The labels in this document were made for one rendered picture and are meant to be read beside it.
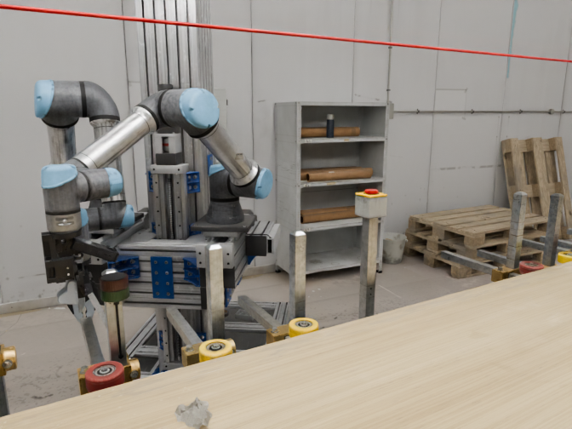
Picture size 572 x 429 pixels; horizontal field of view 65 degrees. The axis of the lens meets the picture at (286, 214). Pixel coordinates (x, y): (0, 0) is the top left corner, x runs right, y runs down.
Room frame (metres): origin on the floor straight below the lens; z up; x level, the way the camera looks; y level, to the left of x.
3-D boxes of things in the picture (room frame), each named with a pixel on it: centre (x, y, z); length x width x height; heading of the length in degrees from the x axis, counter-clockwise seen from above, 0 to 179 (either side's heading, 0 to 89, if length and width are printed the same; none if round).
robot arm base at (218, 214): (1.77, 0.24, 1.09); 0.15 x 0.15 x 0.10
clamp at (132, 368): (0.97, 0.42, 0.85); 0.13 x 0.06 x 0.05; 119
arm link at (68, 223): (1.04, 0.52, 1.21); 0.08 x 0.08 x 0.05
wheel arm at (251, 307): (1.29, 0.05, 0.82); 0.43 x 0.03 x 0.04; 29
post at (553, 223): (1.84, -1.12, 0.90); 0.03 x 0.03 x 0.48; 29
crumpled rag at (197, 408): (0.75, 0.17, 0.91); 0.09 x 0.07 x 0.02; 23
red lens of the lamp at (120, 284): (0.94, 0.38, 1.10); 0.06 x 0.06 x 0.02
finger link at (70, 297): (1.02, 0.52, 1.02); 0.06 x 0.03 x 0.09; 119
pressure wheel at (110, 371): (0.89, 0.40, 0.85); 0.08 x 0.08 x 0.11
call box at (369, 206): (1.35, -0.26, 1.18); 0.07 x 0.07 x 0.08; 29
